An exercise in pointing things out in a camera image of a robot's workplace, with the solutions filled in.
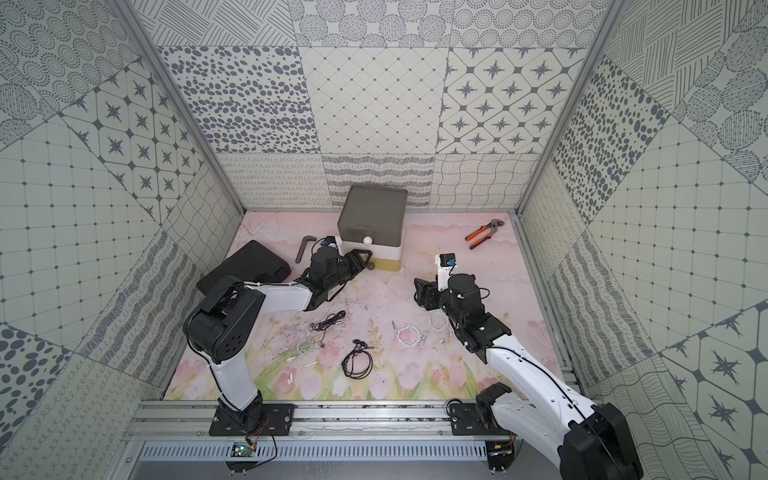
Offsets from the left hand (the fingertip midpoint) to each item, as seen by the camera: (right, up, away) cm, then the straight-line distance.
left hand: (369, 251), depth 93 cm
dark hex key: (-26, +4, +18) cm, 32 cm away
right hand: (+17, -8, -11) cm, 22 cm away
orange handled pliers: (+46, +9, +22) cm, 52 cm away
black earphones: (-12, -21, -2) cm, 24 cm away
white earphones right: (+21, -22, -2) cm, 31 cm away
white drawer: (+2, 0, +1) cm, 3 cm away
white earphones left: (-17, -30, -8) cm, 36 cm away
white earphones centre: (+12, -25, -5) cm, 28 cm away
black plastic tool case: (-39, -4, +4) cm, 40 cm away
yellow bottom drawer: (+4, -5, +8) cm, 10 cm away
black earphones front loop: (-2, -32, -9) cm, 33 cm away
